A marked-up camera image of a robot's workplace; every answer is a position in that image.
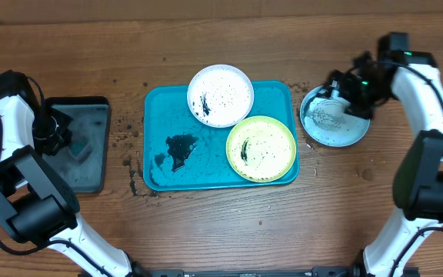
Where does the green sponge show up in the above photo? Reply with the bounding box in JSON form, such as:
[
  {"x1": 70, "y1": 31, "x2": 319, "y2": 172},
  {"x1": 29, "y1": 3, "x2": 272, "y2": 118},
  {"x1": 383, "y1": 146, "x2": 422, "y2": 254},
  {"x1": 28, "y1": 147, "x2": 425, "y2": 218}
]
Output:
[{"x1": 68, "y1": 140, "x2": 91, "y2": 160}]

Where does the light blue speckled plate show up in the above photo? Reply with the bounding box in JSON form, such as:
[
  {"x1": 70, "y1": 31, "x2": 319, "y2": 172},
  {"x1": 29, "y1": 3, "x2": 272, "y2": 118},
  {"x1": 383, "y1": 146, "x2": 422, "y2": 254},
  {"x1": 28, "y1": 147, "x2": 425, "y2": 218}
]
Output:
[{"x1": 299, "y1": 86, "x2": 371, "y2": 148}]

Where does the white speckled plate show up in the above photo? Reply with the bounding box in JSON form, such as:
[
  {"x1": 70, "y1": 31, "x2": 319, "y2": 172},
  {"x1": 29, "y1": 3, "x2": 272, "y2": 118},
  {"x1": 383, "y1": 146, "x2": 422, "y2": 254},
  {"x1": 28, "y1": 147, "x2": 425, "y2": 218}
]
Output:
[{"x1": 187, "y1": 64, "x2": 255, "y2": 128}]

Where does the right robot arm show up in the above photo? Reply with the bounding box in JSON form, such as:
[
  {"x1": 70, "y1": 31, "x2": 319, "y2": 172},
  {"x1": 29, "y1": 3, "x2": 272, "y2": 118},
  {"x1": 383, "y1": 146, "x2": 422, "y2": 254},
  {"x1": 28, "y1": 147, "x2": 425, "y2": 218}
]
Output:
[{"x1": 319, "y1": 50, "x2": 443, "y2": 276}]

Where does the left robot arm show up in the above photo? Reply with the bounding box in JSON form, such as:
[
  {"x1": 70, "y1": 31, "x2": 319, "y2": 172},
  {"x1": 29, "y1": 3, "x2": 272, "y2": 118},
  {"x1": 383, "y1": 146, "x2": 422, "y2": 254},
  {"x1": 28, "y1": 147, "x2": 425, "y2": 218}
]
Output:
[{"x1": 0, "y1": 91, "x2": 150, "y2": 276}]

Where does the black water tray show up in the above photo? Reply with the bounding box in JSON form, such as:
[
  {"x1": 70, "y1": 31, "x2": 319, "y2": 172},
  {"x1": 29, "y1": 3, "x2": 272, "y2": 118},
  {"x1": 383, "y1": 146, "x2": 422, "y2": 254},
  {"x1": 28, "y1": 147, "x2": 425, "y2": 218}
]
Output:
[{"x1": 42, "y1": 96, "x2": 111, "y2": 193}]

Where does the teal serving tray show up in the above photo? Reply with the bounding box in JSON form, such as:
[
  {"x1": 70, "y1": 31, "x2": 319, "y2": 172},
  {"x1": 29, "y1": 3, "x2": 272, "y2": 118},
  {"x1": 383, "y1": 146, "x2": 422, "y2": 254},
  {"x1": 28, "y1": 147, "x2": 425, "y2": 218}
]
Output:
[{"x1": 142, "y1": 80, "x2": 301, "y2": 192}]

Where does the yellow speckled plate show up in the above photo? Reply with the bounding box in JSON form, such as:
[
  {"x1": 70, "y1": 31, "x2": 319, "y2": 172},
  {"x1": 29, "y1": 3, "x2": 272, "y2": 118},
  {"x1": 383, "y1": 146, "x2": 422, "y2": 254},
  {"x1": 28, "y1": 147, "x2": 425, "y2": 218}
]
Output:
[{"x1": 225, "y1": 115, "x2": 297, "y2": 183}]

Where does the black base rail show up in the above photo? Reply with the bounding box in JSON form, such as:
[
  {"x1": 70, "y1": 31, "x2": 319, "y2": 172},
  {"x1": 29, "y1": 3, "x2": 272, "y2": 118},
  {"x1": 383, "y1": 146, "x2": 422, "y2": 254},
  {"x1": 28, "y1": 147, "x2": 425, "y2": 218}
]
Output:
[{"x1": 150, "y1": 267, "x2": 348, "y2": 277}]

